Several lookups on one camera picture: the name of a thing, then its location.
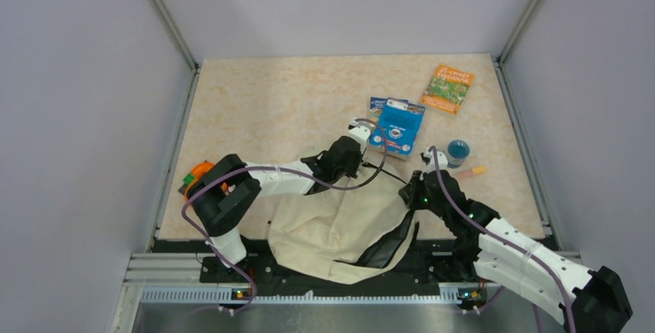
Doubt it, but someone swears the beige canvas backpack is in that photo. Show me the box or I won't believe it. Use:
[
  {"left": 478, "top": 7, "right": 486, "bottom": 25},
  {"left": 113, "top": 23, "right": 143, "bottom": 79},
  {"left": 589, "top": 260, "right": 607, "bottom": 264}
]
[{"left": 265, "top": 153, "right": 418, "bottom": 284}]

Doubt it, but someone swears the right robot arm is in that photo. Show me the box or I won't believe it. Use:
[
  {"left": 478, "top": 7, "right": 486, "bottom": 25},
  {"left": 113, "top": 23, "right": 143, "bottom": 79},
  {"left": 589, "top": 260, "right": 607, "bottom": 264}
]
[{"left": 399, "top": 171, "right": 633, "bottom": 332}]

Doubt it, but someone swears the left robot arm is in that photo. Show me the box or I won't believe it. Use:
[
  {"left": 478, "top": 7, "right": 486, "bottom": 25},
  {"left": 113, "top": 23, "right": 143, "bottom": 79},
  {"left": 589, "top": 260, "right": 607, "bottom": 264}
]
[{"left": 184, "top": 135, "right": 365, "bottom": 282}]

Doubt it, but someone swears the blue lidded jar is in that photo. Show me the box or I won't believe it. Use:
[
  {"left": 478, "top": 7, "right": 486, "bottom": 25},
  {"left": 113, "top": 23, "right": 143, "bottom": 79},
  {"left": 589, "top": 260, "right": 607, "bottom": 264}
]
[{"left": 446, "top": 139, "right": 470, "bottom": 168}]

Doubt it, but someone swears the pink orange marker pen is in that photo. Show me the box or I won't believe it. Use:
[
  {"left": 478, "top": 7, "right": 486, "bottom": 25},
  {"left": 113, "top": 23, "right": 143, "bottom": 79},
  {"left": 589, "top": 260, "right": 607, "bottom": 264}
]
[{"left": 454, "top": 165, "right": 487, "bottom": 180}]

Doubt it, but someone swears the blue and white booklet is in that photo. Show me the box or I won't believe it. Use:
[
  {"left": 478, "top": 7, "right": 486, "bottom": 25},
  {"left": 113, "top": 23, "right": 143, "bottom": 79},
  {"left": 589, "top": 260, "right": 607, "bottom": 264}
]
[{"left": 368, "top": 97, "right": 388, "bottom": 121}]

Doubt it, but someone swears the orange paperback book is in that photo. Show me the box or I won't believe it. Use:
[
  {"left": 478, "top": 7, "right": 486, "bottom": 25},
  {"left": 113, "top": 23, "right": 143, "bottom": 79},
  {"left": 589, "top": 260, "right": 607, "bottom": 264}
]
[{"left": 419, "top": 64, "right": 475, "bottom": 116}]

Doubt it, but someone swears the orange tape dispenser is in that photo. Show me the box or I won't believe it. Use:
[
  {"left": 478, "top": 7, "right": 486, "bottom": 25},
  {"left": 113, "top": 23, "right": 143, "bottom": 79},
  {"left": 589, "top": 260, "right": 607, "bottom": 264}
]
[{"left": 179, "top": 161, "right": 229, "bottom": 200}]

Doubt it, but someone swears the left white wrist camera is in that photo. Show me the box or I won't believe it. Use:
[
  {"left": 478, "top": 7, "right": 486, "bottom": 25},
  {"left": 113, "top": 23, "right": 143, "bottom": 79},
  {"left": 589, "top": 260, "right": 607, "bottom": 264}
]
[{"left": 347, "top": 118, "right": 376, "bottom": 152}]

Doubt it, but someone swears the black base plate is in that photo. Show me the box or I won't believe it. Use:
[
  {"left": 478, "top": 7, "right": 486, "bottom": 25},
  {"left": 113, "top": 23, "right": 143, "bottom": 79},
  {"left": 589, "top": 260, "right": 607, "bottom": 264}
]
[{"left": 199, "top": 238, "right": 482, "bottom": 298}]

